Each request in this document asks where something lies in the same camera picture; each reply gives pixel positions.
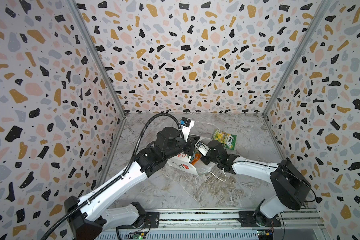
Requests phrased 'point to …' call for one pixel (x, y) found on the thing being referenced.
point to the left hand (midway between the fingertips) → (200, 136)
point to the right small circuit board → (262, 235)
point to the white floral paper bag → (198, 166)
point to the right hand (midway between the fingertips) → (197, 147)
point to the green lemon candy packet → (228, 140)
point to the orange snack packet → (194, 158)
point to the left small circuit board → (139, 236)
